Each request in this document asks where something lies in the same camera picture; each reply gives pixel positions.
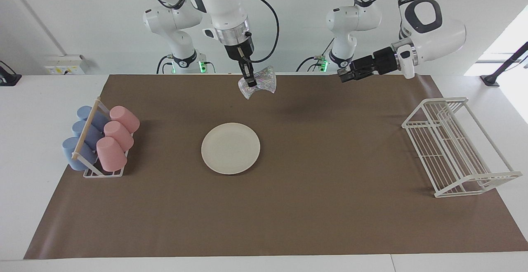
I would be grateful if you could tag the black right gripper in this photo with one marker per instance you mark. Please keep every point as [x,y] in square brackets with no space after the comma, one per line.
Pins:
[239,52]

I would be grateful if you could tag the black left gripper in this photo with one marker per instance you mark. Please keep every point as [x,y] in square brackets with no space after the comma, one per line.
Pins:
[375,65]

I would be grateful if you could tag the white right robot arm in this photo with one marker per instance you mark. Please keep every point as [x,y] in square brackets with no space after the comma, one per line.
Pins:
[222,3]

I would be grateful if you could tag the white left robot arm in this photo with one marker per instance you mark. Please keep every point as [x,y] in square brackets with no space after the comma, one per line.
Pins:
[437,32]

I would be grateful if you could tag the cream round plate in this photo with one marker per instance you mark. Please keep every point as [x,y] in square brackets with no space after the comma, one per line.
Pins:
[231,148]

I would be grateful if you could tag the pink plastic cup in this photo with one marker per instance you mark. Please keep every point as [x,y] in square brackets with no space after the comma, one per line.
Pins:
[111,154]
[126,118]
[119,135]

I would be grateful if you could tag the brown table mat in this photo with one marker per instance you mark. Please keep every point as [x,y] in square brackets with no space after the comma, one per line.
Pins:
[309,214]

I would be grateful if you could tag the blue plastic cup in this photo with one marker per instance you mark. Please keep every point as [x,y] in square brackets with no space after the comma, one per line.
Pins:
[97,119]
[93,136]
[72,152]

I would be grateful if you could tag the black table clamp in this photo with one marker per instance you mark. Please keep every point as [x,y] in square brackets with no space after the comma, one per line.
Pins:
[8,79]

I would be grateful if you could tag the white wall outlet box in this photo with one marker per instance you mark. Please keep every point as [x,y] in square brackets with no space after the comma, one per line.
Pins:
[66,63]

